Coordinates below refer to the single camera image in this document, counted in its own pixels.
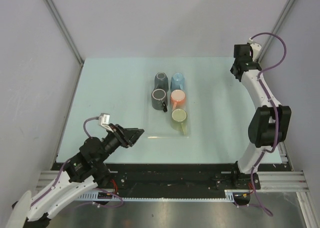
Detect white slotted cable duct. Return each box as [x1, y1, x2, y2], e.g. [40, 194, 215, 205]
[75, 190, 252, 203]

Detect clear plastic tray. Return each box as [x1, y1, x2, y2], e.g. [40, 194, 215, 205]
[144, 91, 190, 139]

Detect left aluminium frame post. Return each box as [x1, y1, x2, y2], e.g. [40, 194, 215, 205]
[43, 0, 84, 68]

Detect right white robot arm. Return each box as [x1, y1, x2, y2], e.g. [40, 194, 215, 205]
[230, 43, 292, 188]

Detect blue mug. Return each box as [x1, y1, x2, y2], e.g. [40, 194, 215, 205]
[170, 73, 185, 91]

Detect dark grey mug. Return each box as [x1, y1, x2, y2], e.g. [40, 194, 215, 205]
[151, 88, 168, 112]
[154, 72, 169, 92]

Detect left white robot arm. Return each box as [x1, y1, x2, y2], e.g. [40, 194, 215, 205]
[15, 124, 144, 227]

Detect dark grey mug front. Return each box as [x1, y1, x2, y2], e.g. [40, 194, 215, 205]
[151, 88, 168, 112]

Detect green mug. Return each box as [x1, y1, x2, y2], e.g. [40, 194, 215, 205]
[171, 108, 188, 135]

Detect right aluminium frame post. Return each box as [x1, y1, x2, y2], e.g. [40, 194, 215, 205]
[258, 0, 297, 61]

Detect aluminium frame post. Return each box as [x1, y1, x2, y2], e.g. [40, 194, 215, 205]
[258, 0, 297, 61]
[43, 0, 84, 68]

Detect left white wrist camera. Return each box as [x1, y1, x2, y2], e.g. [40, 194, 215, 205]
[98, 113, 110, 130]

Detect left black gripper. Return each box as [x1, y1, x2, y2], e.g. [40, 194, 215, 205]
[96, 123, 145, 164]

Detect dark grey mug rear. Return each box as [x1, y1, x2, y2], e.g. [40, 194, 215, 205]
[154, 72, 169, 92]

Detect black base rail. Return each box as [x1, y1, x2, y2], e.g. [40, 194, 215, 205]
[51, 161, 262, 198]

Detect orange pink mug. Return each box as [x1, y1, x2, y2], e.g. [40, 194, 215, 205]
[170, 90, 186, 110]

